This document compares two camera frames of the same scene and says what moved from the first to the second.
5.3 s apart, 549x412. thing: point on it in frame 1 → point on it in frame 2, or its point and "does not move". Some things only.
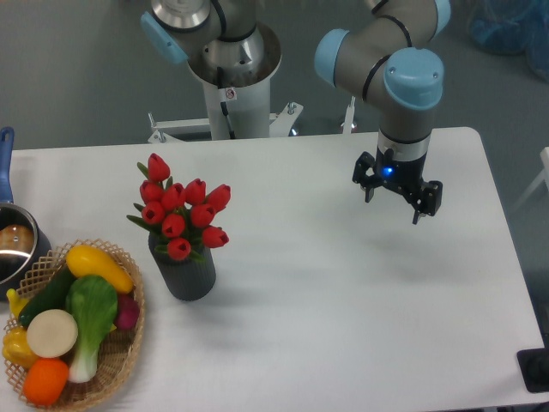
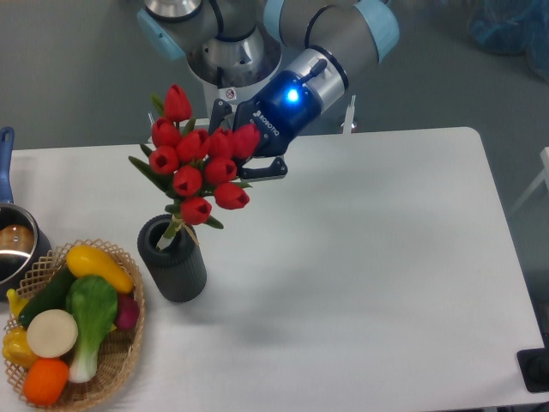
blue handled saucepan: (25, 245) does not move
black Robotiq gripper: (405, 176) → (280, 110)
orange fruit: (45, 381) does not move
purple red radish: (127, 312) does not move
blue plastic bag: (512, 27) does not move
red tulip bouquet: (183, 215) → (196, 168)
